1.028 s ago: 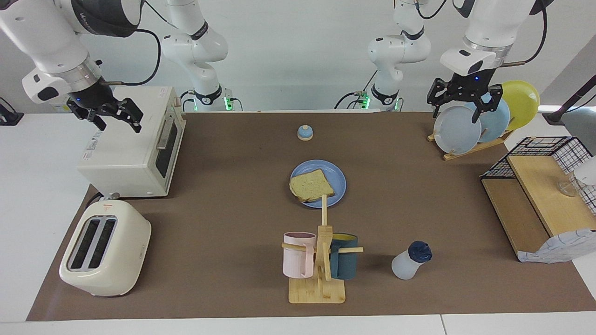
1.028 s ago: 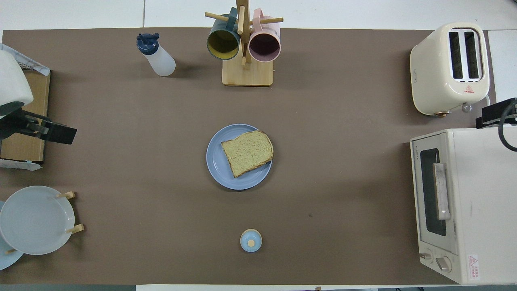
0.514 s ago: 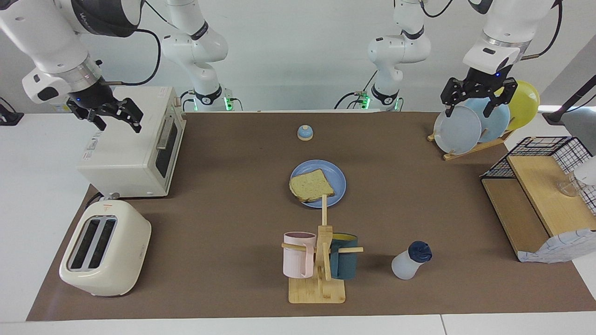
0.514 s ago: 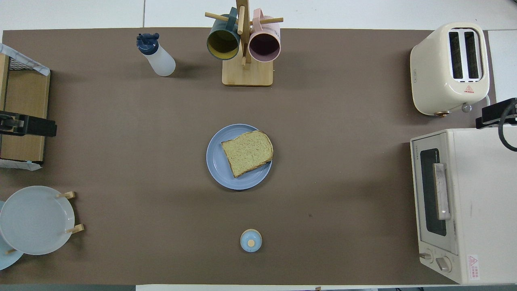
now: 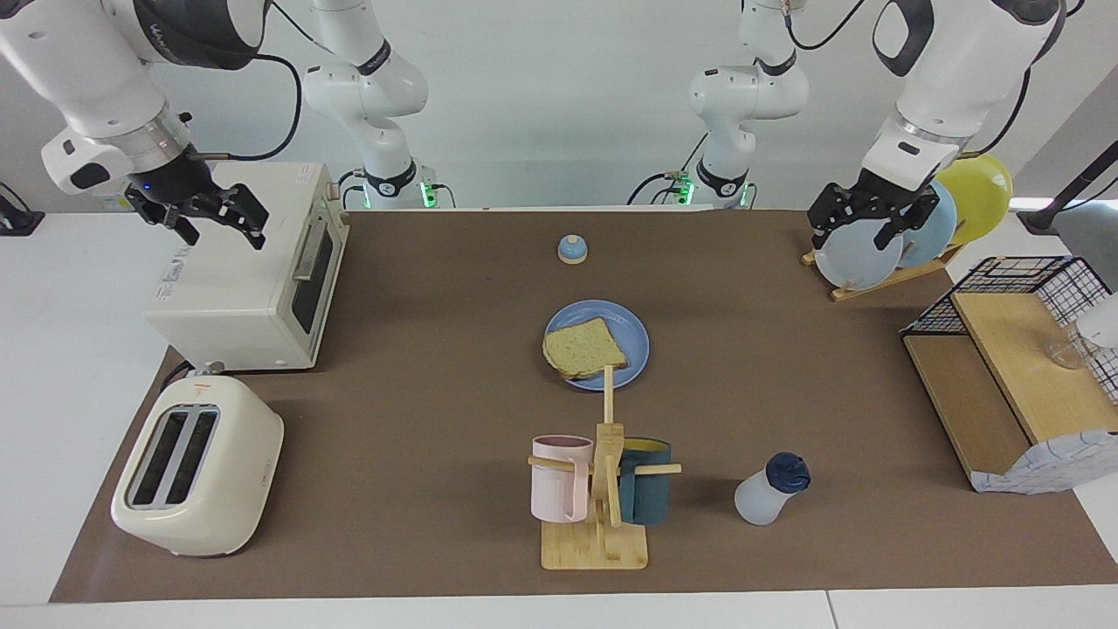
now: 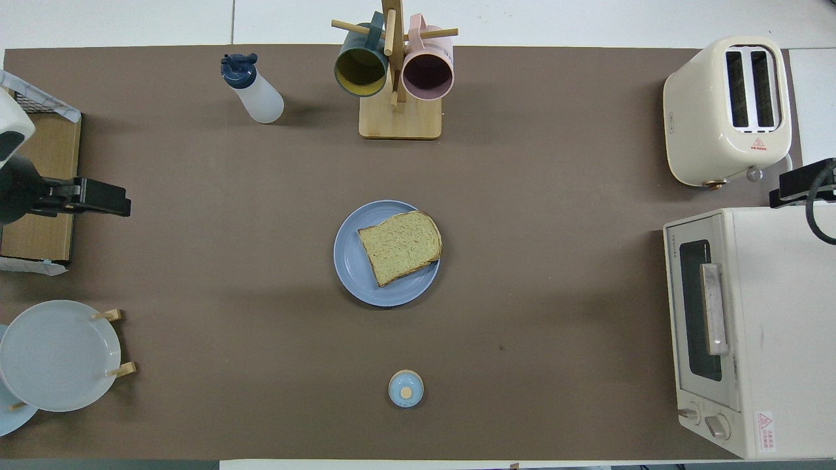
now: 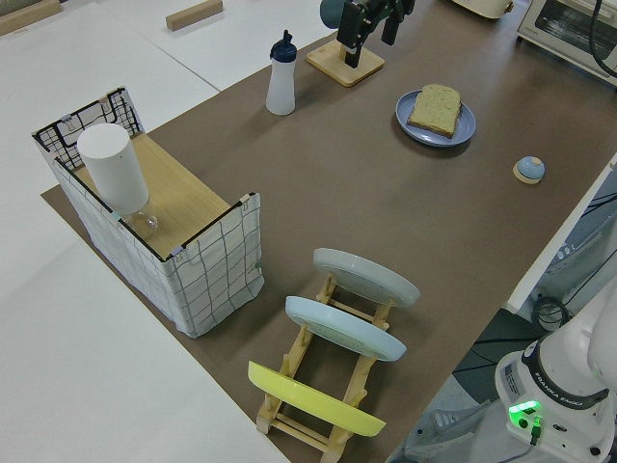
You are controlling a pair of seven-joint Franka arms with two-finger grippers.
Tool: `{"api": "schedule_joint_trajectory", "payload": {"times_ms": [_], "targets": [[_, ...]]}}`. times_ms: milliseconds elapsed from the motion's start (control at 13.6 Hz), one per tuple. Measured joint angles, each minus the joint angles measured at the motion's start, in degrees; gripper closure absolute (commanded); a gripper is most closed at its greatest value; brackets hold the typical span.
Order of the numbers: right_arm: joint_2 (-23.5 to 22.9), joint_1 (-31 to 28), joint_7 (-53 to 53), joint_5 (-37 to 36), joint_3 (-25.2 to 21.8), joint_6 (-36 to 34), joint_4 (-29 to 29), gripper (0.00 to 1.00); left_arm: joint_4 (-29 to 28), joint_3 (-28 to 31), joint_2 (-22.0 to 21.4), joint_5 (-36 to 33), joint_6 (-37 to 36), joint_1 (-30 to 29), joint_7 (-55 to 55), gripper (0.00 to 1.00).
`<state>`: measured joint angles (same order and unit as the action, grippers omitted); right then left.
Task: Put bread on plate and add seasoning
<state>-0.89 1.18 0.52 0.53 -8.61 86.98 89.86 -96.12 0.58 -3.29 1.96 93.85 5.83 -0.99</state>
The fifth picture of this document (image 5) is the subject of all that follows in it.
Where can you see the white rounded object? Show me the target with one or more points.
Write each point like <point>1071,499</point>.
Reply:
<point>1100,323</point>

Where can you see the cream two-slot toaster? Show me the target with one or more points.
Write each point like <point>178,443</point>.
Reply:
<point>236,472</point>

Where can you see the white toaster oven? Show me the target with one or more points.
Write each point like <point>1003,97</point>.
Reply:
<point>236,297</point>

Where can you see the wooden mug tree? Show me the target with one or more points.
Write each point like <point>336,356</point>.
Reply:
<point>594,550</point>

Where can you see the yellow plate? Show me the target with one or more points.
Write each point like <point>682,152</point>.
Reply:
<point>987,192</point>

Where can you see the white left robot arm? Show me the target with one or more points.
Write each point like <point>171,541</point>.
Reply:
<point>952,79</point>

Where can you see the black camera stand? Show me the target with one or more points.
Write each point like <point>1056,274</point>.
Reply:
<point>17,218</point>
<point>1070,188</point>

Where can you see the clear drinking glass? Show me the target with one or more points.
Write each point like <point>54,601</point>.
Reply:
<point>1067,352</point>

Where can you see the dark green mug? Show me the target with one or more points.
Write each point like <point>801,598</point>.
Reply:
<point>646,498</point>

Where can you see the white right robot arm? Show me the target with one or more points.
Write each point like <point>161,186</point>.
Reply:
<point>79,79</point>

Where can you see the white squeeze bottle navy cap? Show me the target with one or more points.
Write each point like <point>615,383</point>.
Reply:
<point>760,502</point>

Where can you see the toast bread slice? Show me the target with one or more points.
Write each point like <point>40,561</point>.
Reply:
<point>581,349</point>

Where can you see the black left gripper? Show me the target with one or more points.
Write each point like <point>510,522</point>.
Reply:
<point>882,194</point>

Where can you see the grey plate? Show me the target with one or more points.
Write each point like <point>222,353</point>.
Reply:
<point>860,266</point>

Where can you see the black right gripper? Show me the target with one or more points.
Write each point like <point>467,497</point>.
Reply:
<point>170,186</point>

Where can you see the small blue jar wooden knob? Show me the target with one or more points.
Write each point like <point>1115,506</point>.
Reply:
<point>572,252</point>

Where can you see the brown table mat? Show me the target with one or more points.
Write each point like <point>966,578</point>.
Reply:
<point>419,367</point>

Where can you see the pink mug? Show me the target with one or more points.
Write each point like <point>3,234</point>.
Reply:
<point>559,489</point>

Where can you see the periwinkle blue dinner plate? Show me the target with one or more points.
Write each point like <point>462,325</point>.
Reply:
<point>629,336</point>

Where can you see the light blue plate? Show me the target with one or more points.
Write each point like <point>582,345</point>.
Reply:
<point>939,227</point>

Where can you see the wooden plate rack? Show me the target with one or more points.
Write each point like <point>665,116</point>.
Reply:
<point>873,285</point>

